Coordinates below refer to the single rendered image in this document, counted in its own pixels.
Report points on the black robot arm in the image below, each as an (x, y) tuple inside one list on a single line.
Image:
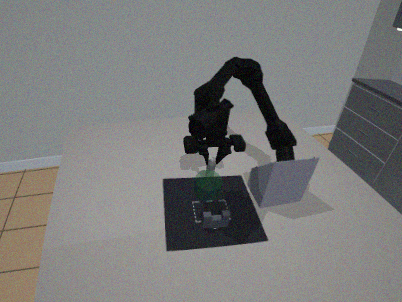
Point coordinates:
[(210, 115)]

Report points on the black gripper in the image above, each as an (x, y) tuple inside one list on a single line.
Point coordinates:
[(215, 139)]

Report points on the dark grey flat mat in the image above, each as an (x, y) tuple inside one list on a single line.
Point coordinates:
[(183, 215)]

